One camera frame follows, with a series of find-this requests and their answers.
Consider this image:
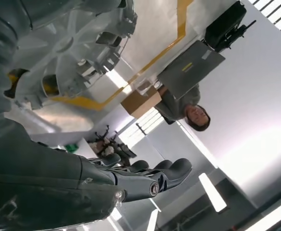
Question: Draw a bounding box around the black office chair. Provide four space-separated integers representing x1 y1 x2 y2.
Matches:
92 125 137 167

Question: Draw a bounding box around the black carry case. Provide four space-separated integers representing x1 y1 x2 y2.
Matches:
204 0 247 53

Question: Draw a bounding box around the brown cardboard box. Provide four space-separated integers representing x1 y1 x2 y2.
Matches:
120 86 162 119

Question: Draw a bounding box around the steel top workbench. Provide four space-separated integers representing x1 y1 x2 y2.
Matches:
4 0 237 147

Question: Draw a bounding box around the ceiling light panel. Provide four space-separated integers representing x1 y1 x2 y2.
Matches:
146 208 159 231
199 173 227 213
245 194 281 231

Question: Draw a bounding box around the green sign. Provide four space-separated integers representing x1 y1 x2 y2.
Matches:
64 144 79 153

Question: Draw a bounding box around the grey laptop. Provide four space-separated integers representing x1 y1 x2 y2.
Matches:
156 40 226 100

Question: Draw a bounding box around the clear plastic bag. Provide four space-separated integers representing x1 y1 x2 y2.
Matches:
136 79 156 96

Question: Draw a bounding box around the person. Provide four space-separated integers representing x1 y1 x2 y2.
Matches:
155 83 211 132

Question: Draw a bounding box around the black controller with antennas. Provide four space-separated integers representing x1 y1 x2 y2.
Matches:
217 19 257 51

